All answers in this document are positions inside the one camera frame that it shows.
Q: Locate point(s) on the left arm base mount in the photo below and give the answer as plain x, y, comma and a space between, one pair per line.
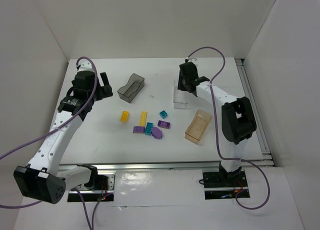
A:
103, 190

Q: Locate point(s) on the teal 2x4 lego brick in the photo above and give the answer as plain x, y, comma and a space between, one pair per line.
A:
148, 128

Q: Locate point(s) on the purple sloped lego brick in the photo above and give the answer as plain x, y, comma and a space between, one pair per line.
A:
139, 129

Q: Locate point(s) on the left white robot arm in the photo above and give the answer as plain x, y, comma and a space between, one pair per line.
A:
40, 178

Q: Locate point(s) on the yellow 2x4 lego brick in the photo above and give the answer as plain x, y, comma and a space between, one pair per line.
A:
124, 116

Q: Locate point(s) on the long yellow lego plate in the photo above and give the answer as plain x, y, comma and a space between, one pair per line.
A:
143, 118

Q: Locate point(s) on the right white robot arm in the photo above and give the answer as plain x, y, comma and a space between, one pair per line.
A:
234, 119

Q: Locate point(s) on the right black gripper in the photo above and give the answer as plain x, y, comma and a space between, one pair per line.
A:
184, 81

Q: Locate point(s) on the small teal lego brick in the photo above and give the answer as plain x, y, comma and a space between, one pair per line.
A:
163, 114

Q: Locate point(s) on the clear transparent container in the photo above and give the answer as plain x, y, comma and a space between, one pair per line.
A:
180, 98

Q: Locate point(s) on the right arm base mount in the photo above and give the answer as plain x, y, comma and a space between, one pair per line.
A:
217, 189

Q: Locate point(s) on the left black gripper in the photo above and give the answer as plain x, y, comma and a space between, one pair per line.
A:
105, 89

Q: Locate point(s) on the dark grey transparent container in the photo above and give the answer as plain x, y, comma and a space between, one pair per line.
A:
133, 86

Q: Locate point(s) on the purple rounded lego brick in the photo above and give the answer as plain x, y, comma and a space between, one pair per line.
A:
156, 133

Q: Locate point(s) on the purple 2x4 lego brick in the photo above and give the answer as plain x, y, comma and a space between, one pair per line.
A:
164, 124

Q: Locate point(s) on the orange transparent container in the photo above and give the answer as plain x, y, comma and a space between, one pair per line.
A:
198, 126

